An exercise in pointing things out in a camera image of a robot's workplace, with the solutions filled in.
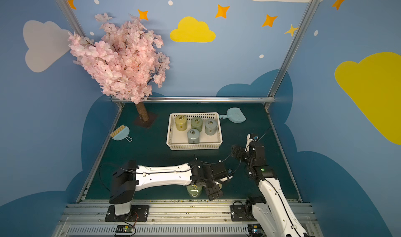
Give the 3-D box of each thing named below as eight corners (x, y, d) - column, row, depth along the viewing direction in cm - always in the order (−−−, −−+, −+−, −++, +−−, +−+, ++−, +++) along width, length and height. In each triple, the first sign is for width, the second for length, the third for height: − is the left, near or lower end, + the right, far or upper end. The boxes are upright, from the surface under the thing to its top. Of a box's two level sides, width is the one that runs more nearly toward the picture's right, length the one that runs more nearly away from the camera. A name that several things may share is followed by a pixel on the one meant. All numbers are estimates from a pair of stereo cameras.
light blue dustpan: (220, 122, 115) (220, 120, 113) (218, 109, 123) (219, 107, 121) (245, 122, 115) (246, 120, 113) (242, 109, 123) (243, 107, 122)
